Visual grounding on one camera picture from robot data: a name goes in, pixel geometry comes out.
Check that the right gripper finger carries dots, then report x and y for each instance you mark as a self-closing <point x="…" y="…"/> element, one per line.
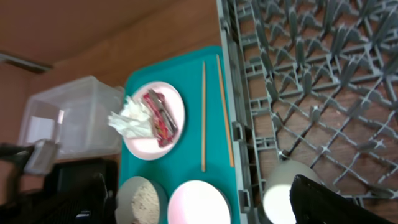
<point x="312" y="203"/>

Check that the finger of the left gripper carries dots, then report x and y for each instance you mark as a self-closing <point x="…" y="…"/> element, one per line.
<point x="14" y="153"/>
<point x="103" y="202"/>

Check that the small grey cup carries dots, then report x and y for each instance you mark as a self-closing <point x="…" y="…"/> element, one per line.
<point x="276" y="199"/>

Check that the grey bowl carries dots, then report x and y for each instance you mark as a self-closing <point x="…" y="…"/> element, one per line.
<point x="123" y="212"/>

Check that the pile of rice grains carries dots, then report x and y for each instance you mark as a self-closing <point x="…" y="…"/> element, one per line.
<point x="145" y="205"/>

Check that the white tissue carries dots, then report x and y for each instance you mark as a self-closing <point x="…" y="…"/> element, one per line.
<point x="133" y="121"/>

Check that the pink white bowl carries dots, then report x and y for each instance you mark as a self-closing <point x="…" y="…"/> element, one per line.
<point x="198" y="202"/>

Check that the large white round plate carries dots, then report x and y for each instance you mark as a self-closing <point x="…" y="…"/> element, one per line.
<point x="148" y="148"/>

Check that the red snack wrapper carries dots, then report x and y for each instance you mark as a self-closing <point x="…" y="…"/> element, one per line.
<point x="165" y="127"/>

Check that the wooden chopstick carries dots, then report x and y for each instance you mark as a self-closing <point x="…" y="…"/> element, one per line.
<point x="225" y="113"/>
<point x="203" y="120"/>

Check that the clear plastic waste bin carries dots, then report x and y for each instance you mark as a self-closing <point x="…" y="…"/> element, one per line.
<point x="75" y="116"/>

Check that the black plastic tray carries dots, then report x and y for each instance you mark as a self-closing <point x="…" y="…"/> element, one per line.
<point x="65" y="197"/>

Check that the teal plastic serving tray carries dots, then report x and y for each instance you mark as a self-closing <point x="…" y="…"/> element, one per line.
<point x="183" y="162"/>

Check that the grey plastic dish rack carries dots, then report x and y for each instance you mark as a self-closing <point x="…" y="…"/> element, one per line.
<point x="314" y="81"/>

